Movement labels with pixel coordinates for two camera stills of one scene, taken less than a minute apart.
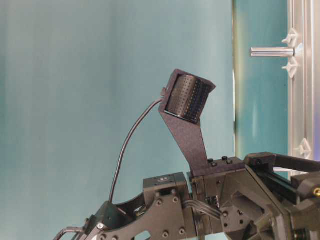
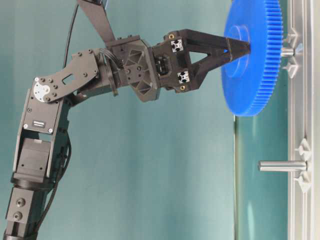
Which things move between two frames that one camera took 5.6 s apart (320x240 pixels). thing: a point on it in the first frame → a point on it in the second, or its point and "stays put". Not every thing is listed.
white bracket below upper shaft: x=292 y=66 stays put
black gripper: x=230 y=202 → x=167 y=65
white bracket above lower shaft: x=304 y=149 stays put
